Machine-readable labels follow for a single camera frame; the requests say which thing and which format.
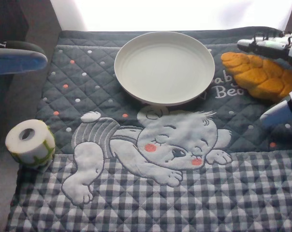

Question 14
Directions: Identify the grey quilt with printed bear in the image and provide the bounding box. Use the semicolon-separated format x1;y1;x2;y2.
4;28;292;232

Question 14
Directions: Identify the green white cupcake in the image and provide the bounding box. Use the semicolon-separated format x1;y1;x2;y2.
5;119;56;169

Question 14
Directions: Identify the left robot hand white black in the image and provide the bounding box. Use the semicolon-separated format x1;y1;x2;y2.
0;40;48;73

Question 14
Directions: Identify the round white plate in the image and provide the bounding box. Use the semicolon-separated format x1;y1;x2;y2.
114;31;216;106

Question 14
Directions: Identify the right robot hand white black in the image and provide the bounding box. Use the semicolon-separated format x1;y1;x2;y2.
236;32;292;129

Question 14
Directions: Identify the orange braided bread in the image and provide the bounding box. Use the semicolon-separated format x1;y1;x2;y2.
220;52;292;100

